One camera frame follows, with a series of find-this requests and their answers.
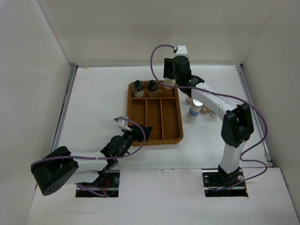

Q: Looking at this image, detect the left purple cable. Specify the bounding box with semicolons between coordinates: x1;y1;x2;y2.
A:
30;118;147;196

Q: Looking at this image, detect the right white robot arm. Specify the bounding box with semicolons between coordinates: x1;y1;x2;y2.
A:
164;56;254;186

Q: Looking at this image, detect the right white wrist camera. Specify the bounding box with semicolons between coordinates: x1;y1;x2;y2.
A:
173;45;188;57

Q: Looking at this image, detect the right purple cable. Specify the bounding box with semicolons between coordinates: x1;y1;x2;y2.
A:
150;44;269;192

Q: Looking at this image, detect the yellow lid spice bottle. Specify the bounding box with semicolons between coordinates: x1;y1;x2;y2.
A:
186;96;193;104

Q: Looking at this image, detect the silver lid blue label jar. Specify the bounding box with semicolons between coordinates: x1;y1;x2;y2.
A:
187;99;203;120
209;110;218;118

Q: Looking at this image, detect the black cap brown spice bottle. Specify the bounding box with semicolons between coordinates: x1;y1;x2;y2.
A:
147;80;158;98

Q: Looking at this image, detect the black grinder top spice bottle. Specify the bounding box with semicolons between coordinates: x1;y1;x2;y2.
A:
163;78;175;90

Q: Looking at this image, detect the pink lid spice bottle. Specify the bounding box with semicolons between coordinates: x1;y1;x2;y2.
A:
200;105;210;114

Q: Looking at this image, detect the black cap white spice bottle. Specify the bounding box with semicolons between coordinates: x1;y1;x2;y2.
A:
132;80;144;98

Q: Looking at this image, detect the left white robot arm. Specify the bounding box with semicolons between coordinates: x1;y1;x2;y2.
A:
30;125;153;197

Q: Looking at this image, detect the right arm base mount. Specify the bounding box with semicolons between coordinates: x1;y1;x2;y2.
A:
202;169;248;197

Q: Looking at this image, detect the brown wicker divided tray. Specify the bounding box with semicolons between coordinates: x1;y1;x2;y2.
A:
127;81;183;145

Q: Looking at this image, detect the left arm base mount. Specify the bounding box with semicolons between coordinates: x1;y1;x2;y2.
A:
75;170;120;198

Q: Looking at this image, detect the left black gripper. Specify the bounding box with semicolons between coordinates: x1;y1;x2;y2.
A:
118;124;152;158

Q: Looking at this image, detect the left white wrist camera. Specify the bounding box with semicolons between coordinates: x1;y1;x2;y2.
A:
115;116;131;131

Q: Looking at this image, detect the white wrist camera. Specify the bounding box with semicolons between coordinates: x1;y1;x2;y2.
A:
115;116;131;131
173;45;188;57

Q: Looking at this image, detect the purple cable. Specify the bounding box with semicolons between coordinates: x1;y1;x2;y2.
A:
30;118;147;196
150;44;269;192

